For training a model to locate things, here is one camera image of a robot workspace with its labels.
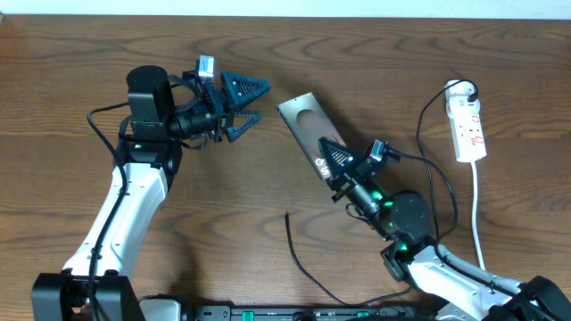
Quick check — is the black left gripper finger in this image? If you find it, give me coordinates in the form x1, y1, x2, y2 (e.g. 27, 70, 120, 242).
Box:
226, 111, 262, 143
220, 71, 271, 110

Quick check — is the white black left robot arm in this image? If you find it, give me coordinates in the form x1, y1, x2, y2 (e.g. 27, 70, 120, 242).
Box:
31, 56, 270, 320

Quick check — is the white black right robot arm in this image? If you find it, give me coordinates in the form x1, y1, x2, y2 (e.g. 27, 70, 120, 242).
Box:
319, 137, 570, 320

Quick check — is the white USB charger adapter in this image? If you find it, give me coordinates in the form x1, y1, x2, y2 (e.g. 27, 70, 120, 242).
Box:
444, 79, 481, 119

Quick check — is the white power strip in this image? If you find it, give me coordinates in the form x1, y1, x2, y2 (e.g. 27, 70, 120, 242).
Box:
449, 112, 486, 163

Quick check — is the black right camera cable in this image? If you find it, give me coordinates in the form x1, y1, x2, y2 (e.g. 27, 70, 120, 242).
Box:
385, 149, 536, 304

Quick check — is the white power strip cord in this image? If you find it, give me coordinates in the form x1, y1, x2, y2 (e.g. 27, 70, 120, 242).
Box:
470, 160, 488, 272

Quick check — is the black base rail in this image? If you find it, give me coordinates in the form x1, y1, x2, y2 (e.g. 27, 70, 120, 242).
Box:
141, 301, 423, 321

